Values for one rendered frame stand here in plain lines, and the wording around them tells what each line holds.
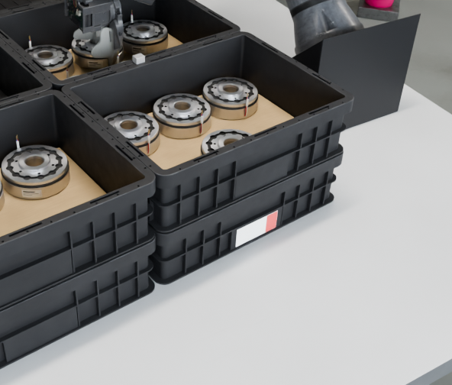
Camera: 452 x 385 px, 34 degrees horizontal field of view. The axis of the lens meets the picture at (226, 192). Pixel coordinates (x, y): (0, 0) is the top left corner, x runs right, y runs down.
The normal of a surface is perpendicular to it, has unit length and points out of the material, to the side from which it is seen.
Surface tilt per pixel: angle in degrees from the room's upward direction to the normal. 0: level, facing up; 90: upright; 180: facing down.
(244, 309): 0
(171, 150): 0
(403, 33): 90
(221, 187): 90
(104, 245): 90
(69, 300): 90
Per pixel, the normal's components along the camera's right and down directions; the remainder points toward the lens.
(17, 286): 0.62, 0.51
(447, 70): 0.06, -0.79
